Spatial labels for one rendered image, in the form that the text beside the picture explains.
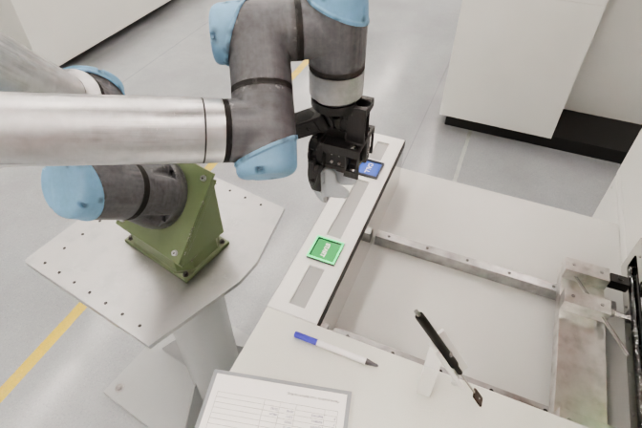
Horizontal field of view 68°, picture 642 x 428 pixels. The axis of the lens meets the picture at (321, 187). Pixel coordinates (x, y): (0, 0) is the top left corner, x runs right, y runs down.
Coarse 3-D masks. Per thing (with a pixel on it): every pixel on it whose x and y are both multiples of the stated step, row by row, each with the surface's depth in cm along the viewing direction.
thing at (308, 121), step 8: (296, 112) 73; (304, 112) 71; (312, 112) 69; (296, 120) 70; (304, 120) 68; (312, 120) 67; (320, 120) 67; (296, 128) 69; (304, 128) 69; (312, 128) 68; (320, 128) 68; (328, 128) 67; (304, 136) 70
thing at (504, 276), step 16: (384, 240) 107; (400, 240) 106; (416, 256) 106; (432, 256) 104; (448, 256) 103; (464, 256) 103; (480, 272) 102; (496, 272) 100; (512, 272) 100; (528, 288) 99; (544, 288) 97
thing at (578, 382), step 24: (576, 288) 93; (576, 336) 85; (600, 336) 85; (552, 360) 84; (576, 360) 82; (600, 360) 82; (552, 384) 80; (576, 384) 79; (600, 384) 79; (552, 408) 77; (576, 408) 76; (600, 408) 76
